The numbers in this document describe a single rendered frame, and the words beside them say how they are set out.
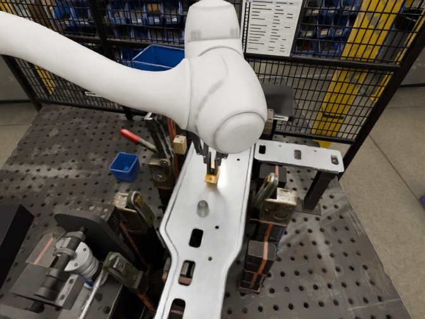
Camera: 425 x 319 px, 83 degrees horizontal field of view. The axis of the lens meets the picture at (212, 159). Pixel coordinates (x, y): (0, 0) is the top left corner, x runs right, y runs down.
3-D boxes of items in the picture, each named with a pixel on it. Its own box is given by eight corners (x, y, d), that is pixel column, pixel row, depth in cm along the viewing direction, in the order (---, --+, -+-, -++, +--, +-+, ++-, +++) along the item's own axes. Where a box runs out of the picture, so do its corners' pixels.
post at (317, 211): (320, 216, 100) (350, 171, 79) (293, 211, 102) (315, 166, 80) (319, 202, 104) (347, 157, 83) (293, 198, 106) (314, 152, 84)
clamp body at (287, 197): (277, 262, 88) (305, 213, 62) (245, 255, 89) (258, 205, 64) (278, 238, 94) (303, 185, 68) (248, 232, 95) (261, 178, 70)
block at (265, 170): (273, 228, 96) (289, 187, 76) (245, 223, 98) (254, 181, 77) (274, 207, 103) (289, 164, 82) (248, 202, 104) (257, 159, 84)
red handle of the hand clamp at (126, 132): (168, 161, 71) (118, 133, 67) (165, 164, 73) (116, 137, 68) (172, 151, 74) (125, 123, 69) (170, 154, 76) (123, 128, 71)
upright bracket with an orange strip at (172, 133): (183, 198, 106) (167, 101, 69) (180, 197, 106) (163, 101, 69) (184, 193, 108) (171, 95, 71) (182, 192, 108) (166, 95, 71)
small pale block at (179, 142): (190, 204, 104) (183, 143, 77) (183, 203, 104) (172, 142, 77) (193, 198, 106) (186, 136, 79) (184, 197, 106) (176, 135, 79)
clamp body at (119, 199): (162, 271, 86) (138, 221, 58) (131, 264, 87) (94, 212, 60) (170, 247, 92) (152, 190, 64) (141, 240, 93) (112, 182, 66)
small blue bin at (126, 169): (133, 185, 111) (128, 173, 104) (114, 181, 112) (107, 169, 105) (143, 167, 118) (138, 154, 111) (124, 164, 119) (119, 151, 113)
